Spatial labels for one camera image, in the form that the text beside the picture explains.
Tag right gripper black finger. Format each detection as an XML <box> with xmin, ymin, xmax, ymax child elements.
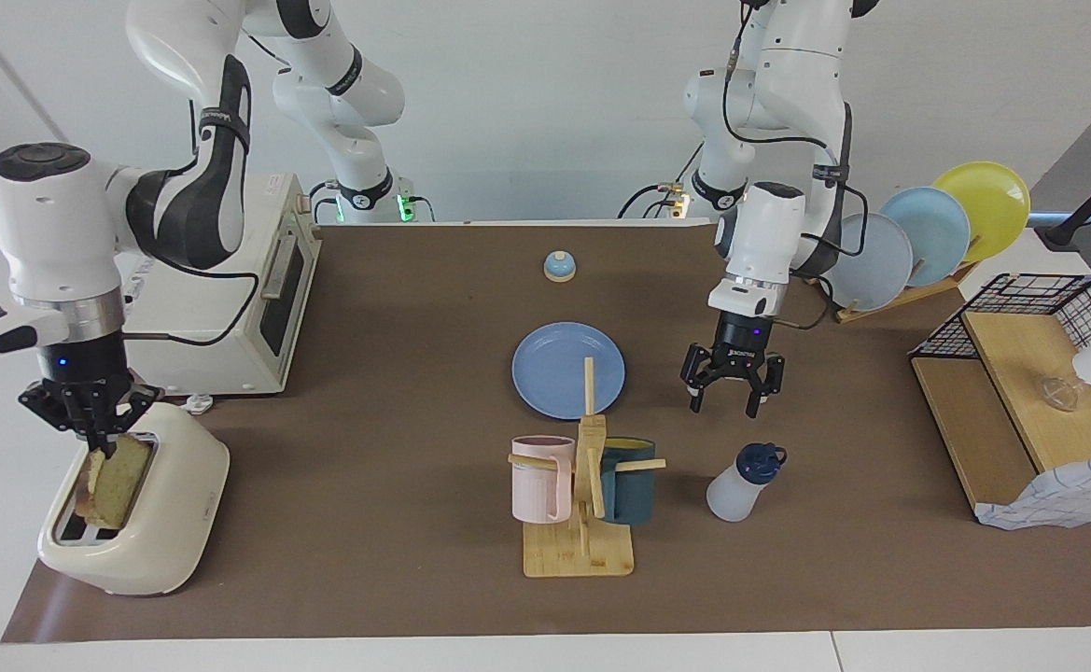
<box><xmin>103</xmin><ymin>377</ymin><xmax>164</xmax><ymax>458</ymax></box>
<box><xmin>19</xmin><ymin>380</ymin><xmax>104</xmax><ymax>456</ymax></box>

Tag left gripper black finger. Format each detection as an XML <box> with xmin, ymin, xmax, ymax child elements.
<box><xmin>744</xmin><ymin>353</ymin><xmax>786</xmax><ymax>419</ymax></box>
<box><xmin>679</xmin><ymin>343</ymin><xmax>723</xmax><ymax>413</ymax></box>

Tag toasted bread slice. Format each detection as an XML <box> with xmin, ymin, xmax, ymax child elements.
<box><xmin>74</xmin><ymin>434</ymin><xmax>154</xmax><ymax>531</ymax></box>

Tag translucent bottle with blue cap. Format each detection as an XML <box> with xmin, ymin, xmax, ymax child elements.
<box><xmin>706</xmin><ymin>442</ymin><xmax>789</xmax><ymax>524</ymax></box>

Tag blue round plate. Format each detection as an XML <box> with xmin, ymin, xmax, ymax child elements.
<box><xmin>511</xmin><ymin>322</ymin><xmax>627</xmax><ymax>421</ymax></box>

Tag wooden plate rack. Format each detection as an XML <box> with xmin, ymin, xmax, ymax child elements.
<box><xmin>804</xmin><ymin>233</ymin><xmax>985</xmax><ymax>325</ymax></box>

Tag pale grey plate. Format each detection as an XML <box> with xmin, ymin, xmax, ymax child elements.
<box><xmin>823</xmin><ymin>213</ymin><xmax>915</xmax><ymax>312</ymax></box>

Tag light blue plate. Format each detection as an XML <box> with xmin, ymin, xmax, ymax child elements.
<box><xmin>879</xmin><ymin>187</ymin><xmax>972</xmax><ymax>287</ymax></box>

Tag yellow plate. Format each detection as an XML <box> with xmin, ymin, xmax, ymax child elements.
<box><xmin>932</xmin><ymin>161</ymin><xmax>1032</xmax><ymax>264</ymax></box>

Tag white toaster oven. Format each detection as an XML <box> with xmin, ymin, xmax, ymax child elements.
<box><xmin>102</xmin><ymin>173</ymin><xmax>322</xmax><ymax>398</ymax></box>

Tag cream two-slot toaster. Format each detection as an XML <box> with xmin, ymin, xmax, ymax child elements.
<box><xmin>37</xmin><ymin>401</ymin><xmax>231</xmax><ymax>596</ymax></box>

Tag dark teal mug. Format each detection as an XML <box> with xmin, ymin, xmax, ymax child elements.
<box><xmin>598</xmin><ymin>438</ymin><xmax>658</xmax><ymax>525</ymax></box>

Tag pink mug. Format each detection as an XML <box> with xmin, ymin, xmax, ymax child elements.
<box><xmin>511</xmin><ymin>435</ymin><xmax>577</xmax><ymax>525</ymax></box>

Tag wooden mug tree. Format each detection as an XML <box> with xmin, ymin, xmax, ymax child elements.
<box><xmin>508</xmin><ymin>357</ymin><xmax>667</xmax><ymax>579</ymax></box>

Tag brown table mat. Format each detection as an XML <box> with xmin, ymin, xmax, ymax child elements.
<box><xmin>1</xmin><ymin>222</ymin><xmax>1091</xmax><ymax>645</ymax></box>

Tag small clear glass item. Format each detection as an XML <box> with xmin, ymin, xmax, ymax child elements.
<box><xmin>1035</xmin><ymin>375</ymin><xmax>1081</xmax><ymax>413</ymax></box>

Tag white checked cloth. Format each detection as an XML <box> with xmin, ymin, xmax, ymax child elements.
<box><xmin>974</xmin><ymin>455</ymin><xmax>1091</xmax><ymax>531</ymax></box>

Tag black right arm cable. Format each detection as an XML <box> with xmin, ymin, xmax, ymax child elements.
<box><xmin>120</xmin><ymin>252</ymin><xmax>261</xmax><ymax>348</ymax></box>

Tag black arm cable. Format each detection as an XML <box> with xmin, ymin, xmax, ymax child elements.
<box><xmin>722</xmin><ymin>0</ymin><xmax>868</xmax><ymax>329</ymax></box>
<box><xmin>120</xmin><ymin>252</ymin><xmax>261</xmax><ymax>348</ymax></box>

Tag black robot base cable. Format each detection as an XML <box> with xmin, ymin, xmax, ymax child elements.
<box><xmin>618</xmin><ymin>140</ymin><xmax>705</xmax><ymax>220</ymax></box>

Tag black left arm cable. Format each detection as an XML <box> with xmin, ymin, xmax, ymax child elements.
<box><xmin>722</xmin><ymin>0</ymin><xmax>868</xmax><ymax>329</ymax></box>

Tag wooden shelf with wire basket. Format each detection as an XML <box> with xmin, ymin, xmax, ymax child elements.
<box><xmin>909</xmin><ymin>273</ymin><xmax>1091</xmax><ymax>524</ymax></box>

